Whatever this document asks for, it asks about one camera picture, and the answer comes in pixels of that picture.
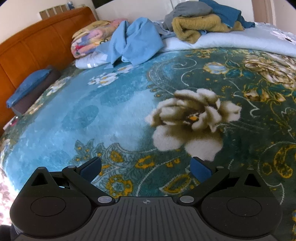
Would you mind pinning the folded blue cloth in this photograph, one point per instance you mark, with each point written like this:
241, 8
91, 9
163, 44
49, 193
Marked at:
30, 87

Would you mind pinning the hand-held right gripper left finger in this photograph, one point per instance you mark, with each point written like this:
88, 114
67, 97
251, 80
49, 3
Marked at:
90, 168

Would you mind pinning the light blue striped shirt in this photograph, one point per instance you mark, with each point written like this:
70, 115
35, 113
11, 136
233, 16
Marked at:
163, 29

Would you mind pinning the dark brown pillow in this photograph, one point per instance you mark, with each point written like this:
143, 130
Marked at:
47, 82

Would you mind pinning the orange wooden bed frame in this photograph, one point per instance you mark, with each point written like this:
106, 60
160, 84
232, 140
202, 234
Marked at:
39, 44

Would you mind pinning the pink floral bed sheet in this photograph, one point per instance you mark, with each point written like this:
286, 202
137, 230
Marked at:
5, 197

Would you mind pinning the grey garment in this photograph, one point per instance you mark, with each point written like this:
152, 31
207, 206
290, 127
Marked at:
189, 9

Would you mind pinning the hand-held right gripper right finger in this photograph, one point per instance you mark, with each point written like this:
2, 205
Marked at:
200, 172

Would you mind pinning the light blue pants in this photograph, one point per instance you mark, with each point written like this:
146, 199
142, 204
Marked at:
136, 41

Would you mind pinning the cardboard box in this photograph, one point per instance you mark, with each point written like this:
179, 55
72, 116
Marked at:
53, 12

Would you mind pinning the light blue daisy quilt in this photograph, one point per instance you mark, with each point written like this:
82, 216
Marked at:
231, 40

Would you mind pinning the dark blue garment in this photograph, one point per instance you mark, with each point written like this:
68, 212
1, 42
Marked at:
226, 10

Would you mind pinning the colourful floral pillow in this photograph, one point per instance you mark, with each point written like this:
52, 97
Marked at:
90, 39

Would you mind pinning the mustard yellow sweater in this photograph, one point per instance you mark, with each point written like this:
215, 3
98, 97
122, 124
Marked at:
201, 24

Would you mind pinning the white glossy wardrobe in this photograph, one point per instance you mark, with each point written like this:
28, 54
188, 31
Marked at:
129, 10

